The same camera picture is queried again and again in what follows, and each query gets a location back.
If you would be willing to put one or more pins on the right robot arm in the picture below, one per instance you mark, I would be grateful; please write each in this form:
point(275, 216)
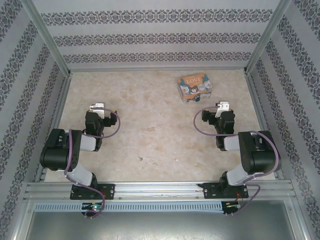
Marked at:
point(260, 155)

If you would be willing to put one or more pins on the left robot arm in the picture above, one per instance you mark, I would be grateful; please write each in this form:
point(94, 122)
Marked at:
point(57, 150)

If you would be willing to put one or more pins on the circuit board with green light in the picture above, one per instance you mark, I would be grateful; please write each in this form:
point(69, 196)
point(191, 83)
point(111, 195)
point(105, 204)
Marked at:
point(93, 207)

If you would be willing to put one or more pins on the small circuit board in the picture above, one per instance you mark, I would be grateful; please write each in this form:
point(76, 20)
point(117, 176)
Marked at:
point(231, 206)

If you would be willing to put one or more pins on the grey metal sheet panel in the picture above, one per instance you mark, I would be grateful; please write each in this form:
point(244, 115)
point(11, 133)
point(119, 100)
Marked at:
point(160, 225)

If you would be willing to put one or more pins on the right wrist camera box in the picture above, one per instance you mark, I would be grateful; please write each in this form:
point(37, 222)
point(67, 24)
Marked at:
point(223, 105)

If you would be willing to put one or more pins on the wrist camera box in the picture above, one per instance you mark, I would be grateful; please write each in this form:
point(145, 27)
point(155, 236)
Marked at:
point(223, 105)
point(98, 106)

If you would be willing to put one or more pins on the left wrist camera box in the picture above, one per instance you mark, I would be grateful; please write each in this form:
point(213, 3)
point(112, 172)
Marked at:
point(98, 106)

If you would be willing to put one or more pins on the aluminium table side rail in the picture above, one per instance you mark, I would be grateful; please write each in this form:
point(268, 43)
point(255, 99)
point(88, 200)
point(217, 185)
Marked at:
point(59, 105)
point(256, 105)

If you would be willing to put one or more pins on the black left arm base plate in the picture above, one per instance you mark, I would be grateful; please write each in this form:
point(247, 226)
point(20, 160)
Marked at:
point(110, 191)

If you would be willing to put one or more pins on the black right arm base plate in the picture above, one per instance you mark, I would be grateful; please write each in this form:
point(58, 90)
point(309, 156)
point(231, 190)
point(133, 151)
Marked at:
point(210, 191)

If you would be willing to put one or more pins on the aluminium frame corner post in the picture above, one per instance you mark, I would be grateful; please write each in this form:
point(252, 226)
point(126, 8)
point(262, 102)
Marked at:
point(45, 32)
point(270, 32)

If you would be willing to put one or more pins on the aluminium mounting rail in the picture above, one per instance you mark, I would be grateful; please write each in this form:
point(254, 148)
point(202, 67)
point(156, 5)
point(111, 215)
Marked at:
point(155, 190)

